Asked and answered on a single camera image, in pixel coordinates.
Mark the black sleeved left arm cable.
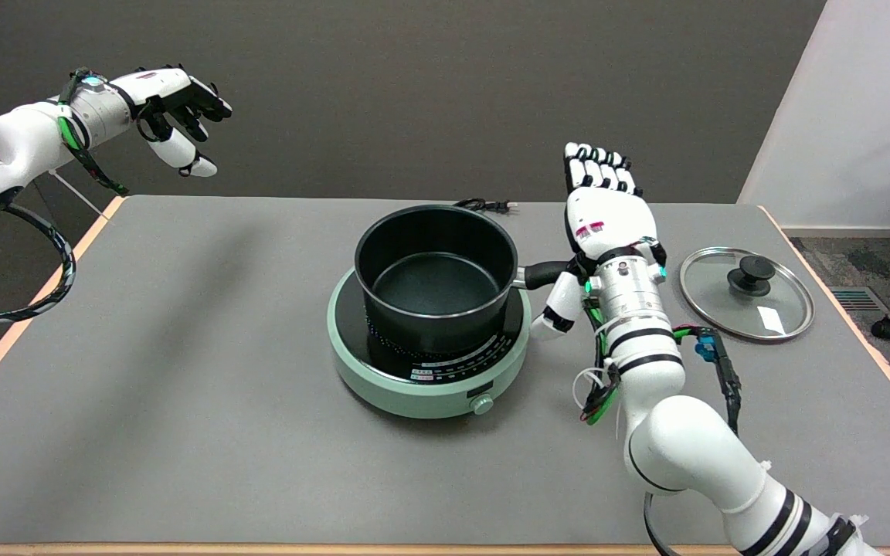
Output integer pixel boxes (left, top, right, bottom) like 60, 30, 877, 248
0, 202, 76, 326

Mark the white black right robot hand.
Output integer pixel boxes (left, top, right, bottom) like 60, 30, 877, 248
530, 143, 667, 341

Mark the green black arm cable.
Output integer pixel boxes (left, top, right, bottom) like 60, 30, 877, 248
575, 297, 625, 426
56, 68, 130, 196

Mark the black pot with long handle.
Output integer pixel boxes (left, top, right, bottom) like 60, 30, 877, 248
354, 205, 576, 354

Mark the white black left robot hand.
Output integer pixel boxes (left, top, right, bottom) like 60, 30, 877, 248
109, 66, 233, 178

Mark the green round induction cooker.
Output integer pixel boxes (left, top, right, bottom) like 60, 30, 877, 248
327, 266, 532, 420

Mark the black cooker power cord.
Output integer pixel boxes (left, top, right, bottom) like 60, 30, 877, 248
453, 198, 518, 215

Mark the grey floor vent grille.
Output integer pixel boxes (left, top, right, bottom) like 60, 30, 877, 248
829, 286, 890, 314

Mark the green black left arm cable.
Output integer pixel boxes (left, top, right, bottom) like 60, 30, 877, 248
56, 68, 130, 196

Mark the glass lid with black knob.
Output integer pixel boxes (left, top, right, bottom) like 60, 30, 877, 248
678, 246, 815, 343

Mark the green black right arm cable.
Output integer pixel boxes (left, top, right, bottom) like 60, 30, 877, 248
575, 297, 625, 426

